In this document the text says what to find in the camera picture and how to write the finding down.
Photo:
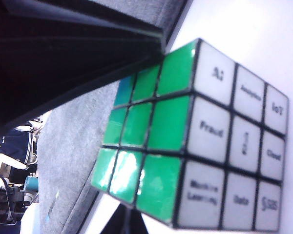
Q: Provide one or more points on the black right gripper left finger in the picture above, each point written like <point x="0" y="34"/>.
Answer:
<point x="63" y="61"/>

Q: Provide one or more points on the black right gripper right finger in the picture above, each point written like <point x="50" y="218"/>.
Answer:
<point x="131" y="224"/>

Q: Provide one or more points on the Rubik's cube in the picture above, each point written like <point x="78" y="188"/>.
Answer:
<point x="210" y="136"/>

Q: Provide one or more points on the grey felt laptop sleeve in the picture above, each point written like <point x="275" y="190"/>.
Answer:
<point x="70" y="146"/>

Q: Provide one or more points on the navy printed garment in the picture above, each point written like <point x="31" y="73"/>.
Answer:
<point x="12" y="146"/>

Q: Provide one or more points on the teal cup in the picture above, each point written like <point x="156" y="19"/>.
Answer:
<point x="32" y="184"/>

